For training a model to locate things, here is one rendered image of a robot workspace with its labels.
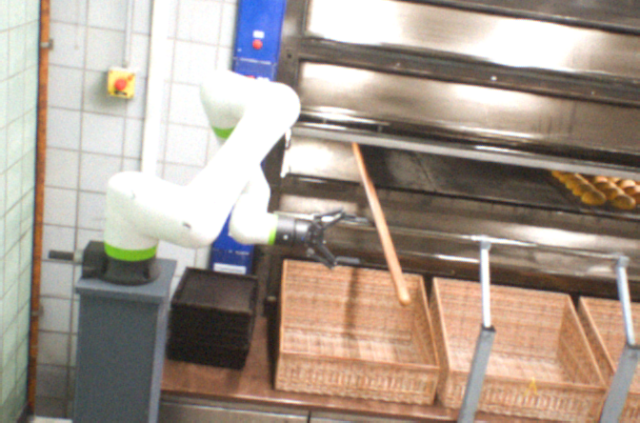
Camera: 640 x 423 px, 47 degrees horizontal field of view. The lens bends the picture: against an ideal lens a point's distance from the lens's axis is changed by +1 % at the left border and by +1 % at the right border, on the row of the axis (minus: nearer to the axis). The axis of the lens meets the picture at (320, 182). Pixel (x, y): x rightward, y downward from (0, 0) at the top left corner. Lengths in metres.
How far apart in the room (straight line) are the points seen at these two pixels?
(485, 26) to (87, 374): 1.77
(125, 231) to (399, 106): 1.31
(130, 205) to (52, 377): 1.67
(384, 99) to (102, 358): 1.40
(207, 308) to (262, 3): 1.06
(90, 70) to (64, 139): 0.28
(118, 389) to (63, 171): 1.18
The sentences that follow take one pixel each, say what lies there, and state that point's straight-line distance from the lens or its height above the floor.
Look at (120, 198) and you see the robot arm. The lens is 1.73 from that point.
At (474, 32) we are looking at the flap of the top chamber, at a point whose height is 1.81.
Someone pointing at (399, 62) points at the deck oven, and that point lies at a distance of 2.71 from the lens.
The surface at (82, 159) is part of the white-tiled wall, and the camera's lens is 2.86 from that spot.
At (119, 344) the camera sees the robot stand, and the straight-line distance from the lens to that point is 1.86.
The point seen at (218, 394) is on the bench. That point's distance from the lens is 2.54.
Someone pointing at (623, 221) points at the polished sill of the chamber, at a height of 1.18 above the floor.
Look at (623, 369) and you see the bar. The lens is 2.65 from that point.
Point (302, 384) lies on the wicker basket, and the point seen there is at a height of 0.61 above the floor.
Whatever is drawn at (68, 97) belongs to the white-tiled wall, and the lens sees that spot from 2.81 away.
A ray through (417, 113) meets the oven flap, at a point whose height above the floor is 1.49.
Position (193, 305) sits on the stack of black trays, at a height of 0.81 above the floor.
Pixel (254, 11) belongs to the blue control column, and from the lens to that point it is 2.62.
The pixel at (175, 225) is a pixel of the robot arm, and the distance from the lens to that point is 1.66.
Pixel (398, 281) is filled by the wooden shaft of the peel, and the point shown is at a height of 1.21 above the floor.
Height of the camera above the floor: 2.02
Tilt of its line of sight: 18 degrees down
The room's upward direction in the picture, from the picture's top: 9 degrees clockwise
